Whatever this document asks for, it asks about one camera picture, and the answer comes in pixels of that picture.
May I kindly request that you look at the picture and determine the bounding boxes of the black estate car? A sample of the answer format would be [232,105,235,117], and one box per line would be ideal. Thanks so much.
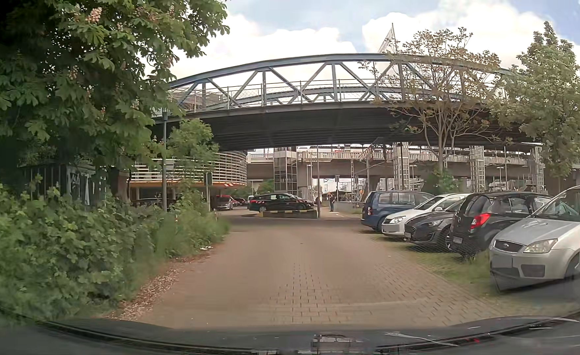
[248,193,315,213]

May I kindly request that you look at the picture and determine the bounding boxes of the grey steel truss bridge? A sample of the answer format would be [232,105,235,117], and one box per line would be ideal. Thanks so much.
[149,53,580,152]

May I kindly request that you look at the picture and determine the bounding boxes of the round parking deck building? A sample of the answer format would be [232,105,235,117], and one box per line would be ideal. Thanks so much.
[122,150,248,200]

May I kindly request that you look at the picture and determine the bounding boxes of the blue van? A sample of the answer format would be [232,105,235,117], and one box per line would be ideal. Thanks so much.
[361,190,435,232]

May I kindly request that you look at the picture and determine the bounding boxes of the reddish brick paved road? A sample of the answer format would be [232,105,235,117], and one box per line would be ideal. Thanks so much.
[137,207,580,330]

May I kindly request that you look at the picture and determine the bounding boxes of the station building with walkway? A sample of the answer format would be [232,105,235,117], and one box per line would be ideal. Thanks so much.
[247,143,580,203]

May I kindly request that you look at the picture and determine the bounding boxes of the white car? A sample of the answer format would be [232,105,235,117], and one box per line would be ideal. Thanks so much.
[382,193,471,237]

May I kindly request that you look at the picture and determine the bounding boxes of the dark grey car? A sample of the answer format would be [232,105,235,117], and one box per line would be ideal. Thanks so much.
[404,198,466,252]

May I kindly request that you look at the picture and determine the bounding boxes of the car's own bonnet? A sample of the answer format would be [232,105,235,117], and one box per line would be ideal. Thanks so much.
[0,296,580,355]

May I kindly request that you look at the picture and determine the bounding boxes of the sparse leaved tree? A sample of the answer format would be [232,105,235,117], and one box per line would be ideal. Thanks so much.
[359,27,505,195]

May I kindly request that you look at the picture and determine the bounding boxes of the gravel verge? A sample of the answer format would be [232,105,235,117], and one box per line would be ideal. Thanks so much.
[104,247,212,321]

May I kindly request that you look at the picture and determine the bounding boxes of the grass strip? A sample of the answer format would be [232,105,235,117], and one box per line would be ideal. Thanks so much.
[369,232,498,296]

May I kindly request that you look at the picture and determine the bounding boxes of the black hatchback car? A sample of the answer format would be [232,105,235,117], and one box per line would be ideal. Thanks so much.
[449,192,553,257]

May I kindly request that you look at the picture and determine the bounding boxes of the dark metal fence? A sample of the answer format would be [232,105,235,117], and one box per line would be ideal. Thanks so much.
[21,163,108,207]

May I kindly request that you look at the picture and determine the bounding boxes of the large leafy chestnut tree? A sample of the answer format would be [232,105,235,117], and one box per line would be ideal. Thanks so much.
[0,0,230,198]

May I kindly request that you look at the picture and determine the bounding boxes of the green bushes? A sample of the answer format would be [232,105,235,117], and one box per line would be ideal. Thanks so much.
[0,180,231,321]

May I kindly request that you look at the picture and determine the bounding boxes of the silver car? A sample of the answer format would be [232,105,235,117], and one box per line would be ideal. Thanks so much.
[489,183,580,292]

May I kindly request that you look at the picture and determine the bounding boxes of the green leafy tree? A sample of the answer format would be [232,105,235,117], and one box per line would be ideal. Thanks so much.
[490,21,580,180]

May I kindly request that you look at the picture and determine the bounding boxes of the grey lamp post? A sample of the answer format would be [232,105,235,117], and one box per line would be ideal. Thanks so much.
[161,109,169,213]

